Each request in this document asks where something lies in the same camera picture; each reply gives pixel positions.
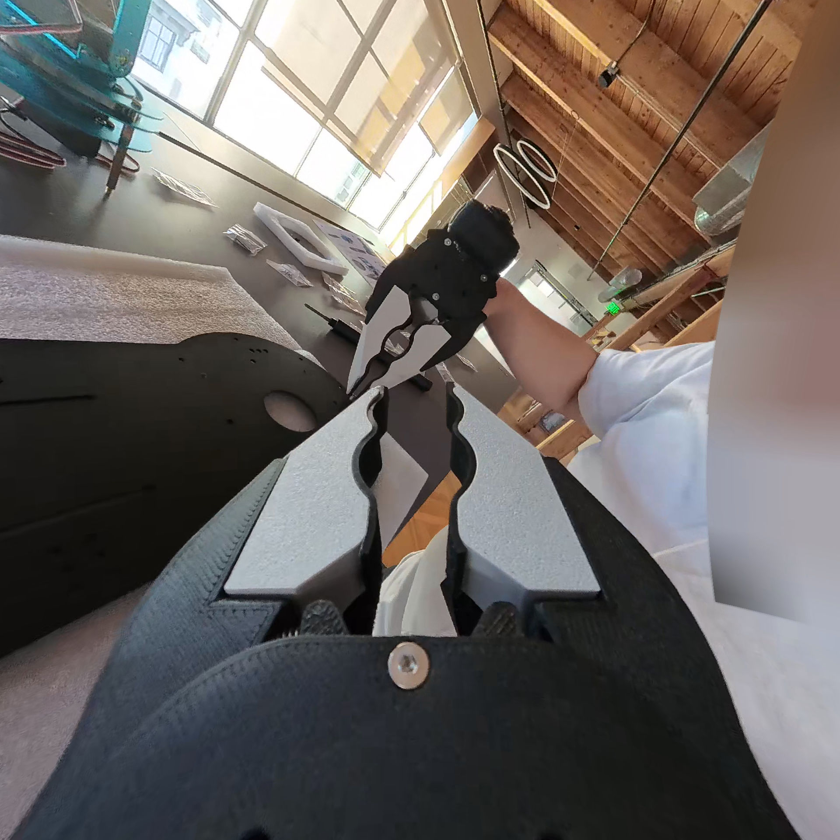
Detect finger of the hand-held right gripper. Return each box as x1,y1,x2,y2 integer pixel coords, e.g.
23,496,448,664
366,323,455,391
346,284,413,399

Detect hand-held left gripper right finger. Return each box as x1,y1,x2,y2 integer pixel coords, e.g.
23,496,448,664
446,384,603,603

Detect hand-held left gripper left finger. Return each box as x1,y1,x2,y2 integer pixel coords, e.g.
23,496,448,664
223,386,391,599

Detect black screwdriver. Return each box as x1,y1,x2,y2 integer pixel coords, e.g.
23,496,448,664
304,303,432,392

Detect person's right forearm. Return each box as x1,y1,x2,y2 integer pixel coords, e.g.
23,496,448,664
484,279,647,437

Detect printed instruction booklet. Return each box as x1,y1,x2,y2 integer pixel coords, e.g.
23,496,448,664
314,218,389,280

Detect person's white shirt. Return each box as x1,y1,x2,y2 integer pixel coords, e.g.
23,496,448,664
374,341,840,840

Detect scattered small clear parts bags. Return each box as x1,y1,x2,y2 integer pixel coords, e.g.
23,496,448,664
151,167,479,374

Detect large window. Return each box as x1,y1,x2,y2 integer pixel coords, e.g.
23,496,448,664
131,0,480,231

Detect white foam sheet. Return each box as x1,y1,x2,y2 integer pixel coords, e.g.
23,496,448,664
0,235,429,837

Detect round ring ceiling lamp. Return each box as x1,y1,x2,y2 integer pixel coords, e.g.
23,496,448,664
492,143,552,211
515,138,560,185

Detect white square foam ring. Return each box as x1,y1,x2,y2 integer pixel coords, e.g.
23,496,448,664
252,202,349,275

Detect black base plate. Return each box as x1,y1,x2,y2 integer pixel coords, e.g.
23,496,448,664
0,332,352,657

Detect metal ventilation duct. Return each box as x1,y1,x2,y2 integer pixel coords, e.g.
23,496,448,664
692,121,772,237

